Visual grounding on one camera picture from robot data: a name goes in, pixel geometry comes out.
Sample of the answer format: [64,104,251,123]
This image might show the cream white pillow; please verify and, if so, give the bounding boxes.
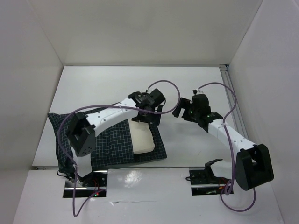
[128,120,155,155]

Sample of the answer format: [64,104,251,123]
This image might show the dark blue checkered pillowcase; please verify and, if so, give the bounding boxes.
[48,113,167,175]

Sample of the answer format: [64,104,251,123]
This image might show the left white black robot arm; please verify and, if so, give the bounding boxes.
[67,89,165,186]

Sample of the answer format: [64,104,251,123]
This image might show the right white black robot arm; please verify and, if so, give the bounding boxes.
[172,94,274,191]

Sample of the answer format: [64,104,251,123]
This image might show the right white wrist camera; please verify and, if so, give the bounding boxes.
[192,88,204,95]

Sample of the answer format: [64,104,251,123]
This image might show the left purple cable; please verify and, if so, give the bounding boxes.
[57,80,181,217]

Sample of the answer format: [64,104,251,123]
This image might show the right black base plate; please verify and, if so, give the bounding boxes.
[185,168,228,196]

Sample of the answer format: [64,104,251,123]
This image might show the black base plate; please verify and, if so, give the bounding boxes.
[185,168,228,196]
[57,170,107,198]

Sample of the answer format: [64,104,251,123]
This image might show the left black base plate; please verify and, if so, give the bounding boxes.
[57,170,107,198]

